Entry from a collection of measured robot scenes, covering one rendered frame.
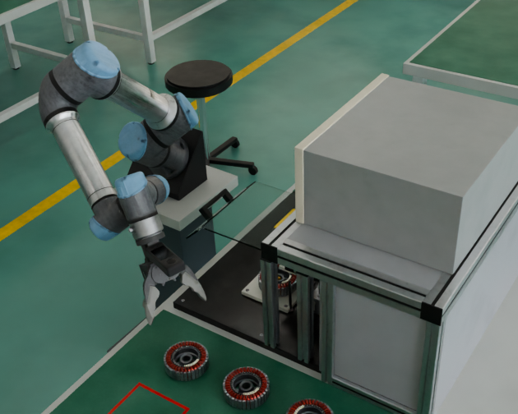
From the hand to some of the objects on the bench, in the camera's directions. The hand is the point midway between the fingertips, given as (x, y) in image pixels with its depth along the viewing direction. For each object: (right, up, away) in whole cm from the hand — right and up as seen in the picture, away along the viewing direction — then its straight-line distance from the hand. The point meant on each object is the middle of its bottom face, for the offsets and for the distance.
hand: (179, 314), depth 185 cm
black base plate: (+32, +7, +39) cm, 51 cm away
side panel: (+47, -20, -1) cm, 51 cm away
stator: (+1, -15, +10) cm, 18 cm away
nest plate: (+24, +3, +30) cm, 39 cm away
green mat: (+15, -31, -14) cm, 38 cm away
